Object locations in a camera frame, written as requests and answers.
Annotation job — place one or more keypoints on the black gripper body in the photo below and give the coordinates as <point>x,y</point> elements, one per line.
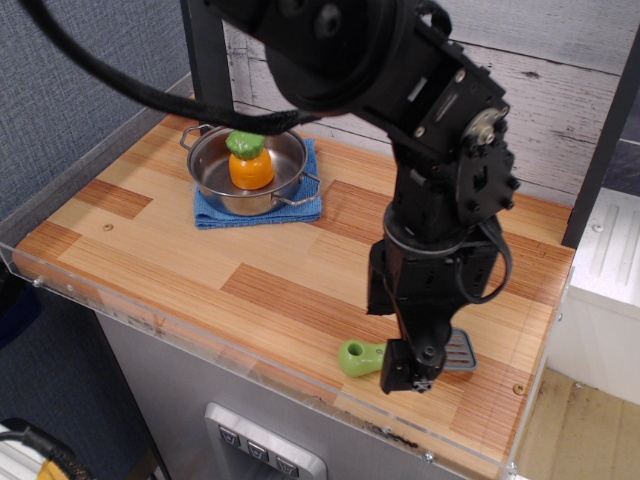
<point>429,288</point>

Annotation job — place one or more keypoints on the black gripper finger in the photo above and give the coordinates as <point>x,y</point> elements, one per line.
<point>379,299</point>
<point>402,370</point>

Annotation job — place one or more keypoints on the green handled grey spatula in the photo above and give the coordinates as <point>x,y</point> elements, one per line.
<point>358,358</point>

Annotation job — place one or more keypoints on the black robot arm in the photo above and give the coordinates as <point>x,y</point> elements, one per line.
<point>393,65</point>

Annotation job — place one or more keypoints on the orange toy carrot green top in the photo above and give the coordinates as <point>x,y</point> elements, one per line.
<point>250,164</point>

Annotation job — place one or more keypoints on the silver button control panel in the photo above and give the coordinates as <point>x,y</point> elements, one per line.
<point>246,450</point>

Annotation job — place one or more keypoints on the blue folded cloth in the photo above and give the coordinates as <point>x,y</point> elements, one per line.
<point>280,210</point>

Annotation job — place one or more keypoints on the stainless steel pot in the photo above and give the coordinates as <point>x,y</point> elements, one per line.
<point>247,174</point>

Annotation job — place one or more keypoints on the white aluminium rail block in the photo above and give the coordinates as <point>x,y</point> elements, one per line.
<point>595,339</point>

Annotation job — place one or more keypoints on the black vertical post right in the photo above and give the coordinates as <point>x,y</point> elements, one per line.
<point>611,132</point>

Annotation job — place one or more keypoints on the black vertical post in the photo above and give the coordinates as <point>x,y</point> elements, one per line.
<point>207,52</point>
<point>611,132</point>

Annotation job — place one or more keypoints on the black vertical post left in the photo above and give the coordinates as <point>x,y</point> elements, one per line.
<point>207,52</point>

